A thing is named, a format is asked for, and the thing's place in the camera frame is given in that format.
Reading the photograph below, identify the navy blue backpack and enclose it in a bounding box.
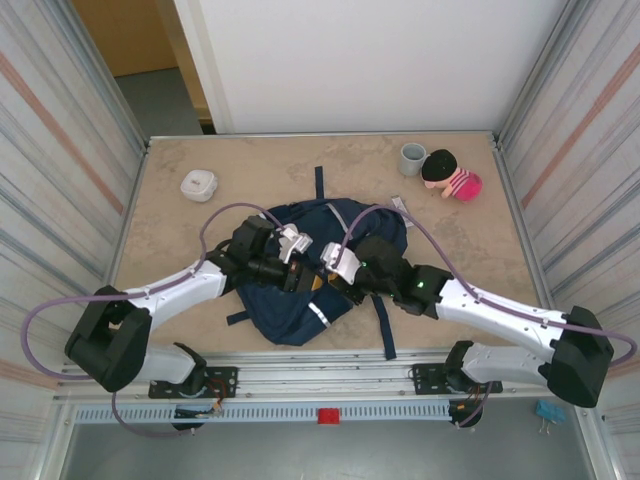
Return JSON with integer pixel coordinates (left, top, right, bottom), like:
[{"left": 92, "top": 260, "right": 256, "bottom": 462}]
[{"left": 226, "top": 166, "right": 416, "bottom": 360}]

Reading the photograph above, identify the white round case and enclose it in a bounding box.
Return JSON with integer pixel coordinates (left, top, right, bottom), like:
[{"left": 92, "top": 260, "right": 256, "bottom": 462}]
[{"left": 179, "top": 168, "right": 220, "bottom": 204}]

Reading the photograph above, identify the small white paper packet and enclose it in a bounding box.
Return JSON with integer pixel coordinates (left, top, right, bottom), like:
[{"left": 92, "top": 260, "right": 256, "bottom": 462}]
[{"left": 390, "top": 196, "right": 414, "bottom": 229}]

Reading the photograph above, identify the pink black plush doll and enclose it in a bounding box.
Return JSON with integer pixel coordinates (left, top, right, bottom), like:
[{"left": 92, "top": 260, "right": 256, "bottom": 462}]
[{"left": 420, "top": 148, "right": 484, "bottom": 203}]

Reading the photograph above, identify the grey cup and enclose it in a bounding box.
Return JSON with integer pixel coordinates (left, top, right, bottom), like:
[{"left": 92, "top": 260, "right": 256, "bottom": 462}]
[{"left": 398, "top": 143, "right": 428, "bottom": 177}]

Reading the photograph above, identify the blue binder clip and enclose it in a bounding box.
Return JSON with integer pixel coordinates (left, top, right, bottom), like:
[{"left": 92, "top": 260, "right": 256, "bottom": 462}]
[{"left": 535, "top": 399, "right": 567, "bottom": 436}]

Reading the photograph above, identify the translucent striped side panel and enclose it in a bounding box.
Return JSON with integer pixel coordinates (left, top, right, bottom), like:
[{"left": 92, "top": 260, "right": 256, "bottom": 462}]
[
  {"left": 0, "top": 0, "right": 151, "bottom": 480},
  {"left": 492, "top": 0, "right": 640, "bottom": 480}
]

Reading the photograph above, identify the brown wooden door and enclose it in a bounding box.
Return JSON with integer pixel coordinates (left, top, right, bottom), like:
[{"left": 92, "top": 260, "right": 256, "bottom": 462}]
[{"left": 72, "top": 0, "right": 211, "bottom": 124}]

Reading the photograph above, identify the aluminium mounting rail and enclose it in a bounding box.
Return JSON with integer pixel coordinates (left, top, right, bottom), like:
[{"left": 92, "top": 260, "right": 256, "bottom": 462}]
[{"left": 52, "top": 349, "right": 599, "bottom": 404}]

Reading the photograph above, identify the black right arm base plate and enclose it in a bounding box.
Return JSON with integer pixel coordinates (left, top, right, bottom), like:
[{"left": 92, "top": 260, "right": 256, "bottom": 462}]
[{"left": 412, "top": 360, "right": 504, "bottom": 396}]

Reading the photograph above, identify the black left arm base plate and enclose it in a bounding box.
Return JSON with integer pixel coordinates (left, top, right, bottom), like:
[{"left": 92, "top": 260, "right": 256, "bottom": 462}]
[{"left": 148, "top": 366, "right": 240, "bottom": 400}]

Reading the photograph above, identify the grey slotted cable duct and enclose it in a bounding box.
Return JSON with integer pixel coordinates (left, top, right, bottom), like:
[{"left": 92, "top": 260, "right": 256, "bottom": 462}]
[{"left": 72, "top": 402, "right": 484, "bottom": 426}]

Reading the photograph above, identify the white door frame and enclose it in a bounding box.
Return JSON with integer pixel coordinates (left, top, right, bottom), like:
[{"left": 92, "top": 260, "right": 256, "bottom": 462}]
[{"left": 172, "top": 0, "right": 236, "bottom": 134}]

